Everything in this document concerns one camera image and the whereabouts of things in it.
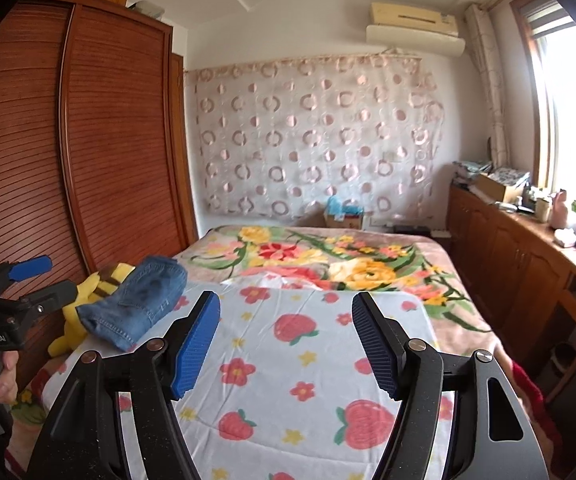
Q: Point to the brown wooden wardrobe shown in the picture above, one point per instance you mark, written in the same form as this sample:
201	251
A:
93	159

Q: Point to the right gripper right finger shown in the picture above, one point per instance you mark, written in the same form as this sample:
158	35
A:
491	436

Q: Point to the blue denim jeans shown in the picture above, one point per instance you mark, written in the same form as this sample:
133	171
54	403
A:
149	292

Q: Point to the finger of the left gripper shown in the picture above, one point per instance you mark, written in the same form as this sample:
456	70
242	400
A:
47	299
15	272

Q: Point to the yellow Pikachu plush toy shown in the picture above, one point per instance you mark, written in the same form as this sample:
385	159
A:
97	286

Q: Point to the white wall air conditioner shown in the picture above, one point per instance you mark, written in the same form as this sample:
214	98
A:
414	29

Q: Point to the floral pink blanket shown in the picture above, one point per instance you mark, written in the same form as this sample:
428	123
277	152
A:
412	279

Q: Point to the left hand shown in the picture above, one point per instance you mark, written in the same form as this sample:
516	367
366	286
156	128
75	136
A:
8	386

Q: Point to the wooden sideboard cabinet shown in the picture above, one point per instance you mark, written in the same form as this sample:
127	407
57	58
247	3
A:
522	283

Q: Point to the pink figurine on sideboard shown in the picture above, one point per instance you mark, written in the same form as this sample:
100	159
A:
559	214

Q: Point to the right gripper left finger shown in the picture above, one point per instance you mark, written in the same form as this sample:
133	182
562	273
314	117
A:
82	437

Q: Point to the sheer circle pattern curtain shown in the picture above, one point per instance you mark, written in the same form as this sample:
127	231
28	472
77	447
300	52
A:
281	140

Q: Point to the cardboard box on sideboard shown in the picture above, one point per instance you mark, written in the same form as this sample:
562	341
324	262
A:
503	184

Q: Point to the beige window curtain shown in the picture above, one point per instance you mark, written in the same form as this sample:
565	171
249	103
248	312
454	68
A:
487	59

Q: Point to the cardboard box with blue cloth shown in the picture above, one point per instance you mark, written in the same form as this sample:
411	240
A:
339	215

